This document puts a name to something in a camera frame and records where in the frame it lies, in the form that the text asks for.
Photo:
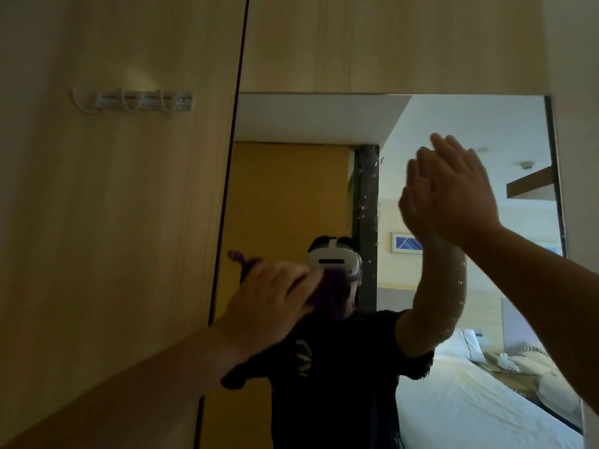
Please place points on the purple cloth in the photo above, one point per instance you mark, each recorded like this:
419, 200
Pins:
333, 292

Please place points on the person's right hand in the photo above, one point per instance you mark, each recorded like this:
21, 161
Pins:
458, 196

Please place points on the light wooden wall panel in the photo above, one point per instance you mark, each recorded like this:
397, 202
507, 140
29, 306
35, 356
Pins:
398, 42

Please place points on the person's left forearm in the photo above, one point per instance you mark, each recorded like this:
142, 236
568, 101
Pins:
117, 406

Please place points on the tall wall mirror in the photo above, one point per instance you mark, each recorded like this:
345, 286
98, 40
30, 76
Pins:
318, 121

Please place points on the person's right forearm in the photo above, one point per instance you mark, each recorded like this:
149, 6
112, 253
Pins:
538, 285

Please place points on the wooden wardrobe door panel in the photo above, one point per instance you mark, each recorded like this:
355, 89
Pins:
117, 205

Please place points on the person's left hand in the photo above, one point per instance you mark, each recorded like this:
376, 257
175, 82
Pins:
262, 313

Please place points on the white wall hook rack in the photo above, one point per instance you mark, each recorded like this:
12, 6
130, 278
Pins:
145, 101

